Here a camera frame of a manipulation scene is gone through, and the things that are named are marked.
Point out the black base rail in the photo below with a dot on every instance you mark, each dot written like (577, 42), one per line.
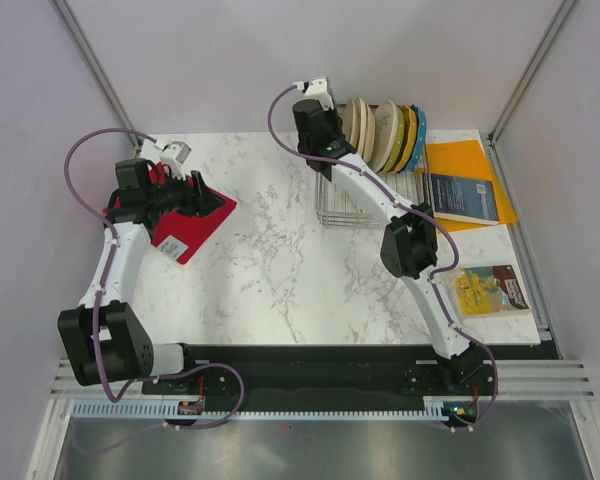
(320, 376)

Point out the yellow folder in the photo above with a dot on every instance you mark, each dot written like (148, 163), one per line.
(468, 159)

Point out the beige bird plate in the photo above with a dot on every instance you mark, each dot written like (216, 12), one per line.
(369, 134)
(351, 121)

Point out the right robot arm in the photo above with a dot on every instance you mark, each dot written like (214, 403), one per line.
(409, 245)

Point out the yellow fluted dish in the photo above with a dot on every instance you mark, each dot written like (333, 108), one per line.
(407, 159)

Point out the green polka dot dish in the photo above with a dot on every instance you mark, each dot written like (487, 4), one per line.
(399, 139)

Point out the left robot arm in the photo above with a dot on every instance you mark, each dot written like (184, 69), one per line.
(103, 337)

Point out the dark blue book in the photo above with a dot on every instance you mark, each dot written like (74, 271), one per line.
(462, 199)

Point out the blue polka dot dish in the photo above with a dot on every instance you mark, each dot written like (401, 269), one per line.
(420, 140)

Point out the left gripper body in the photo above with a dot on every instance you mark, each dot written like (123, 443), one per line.
(174, 196)

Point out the metal wire dish rack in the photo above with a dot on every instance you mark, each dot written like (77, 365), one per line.
(336, 207)

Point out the blue and cream plate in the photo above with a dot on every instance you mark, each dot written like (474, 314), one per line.
(363, 124)

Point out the yellow illustrated book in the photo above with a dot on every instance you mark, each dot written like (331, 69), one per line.
(485, 291)

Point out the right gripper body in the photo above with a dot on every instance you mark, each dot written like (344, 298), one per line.
(332, 120)

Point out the red clip file folder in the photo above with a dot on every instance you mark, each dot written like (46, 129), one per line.
(176, 235)

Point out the blue cream plate in rack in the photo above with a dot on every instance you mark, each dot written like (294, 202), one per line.
(386, 118)

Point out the white cable duct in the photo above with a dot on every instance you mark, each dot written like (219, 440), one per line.
(185, 409)

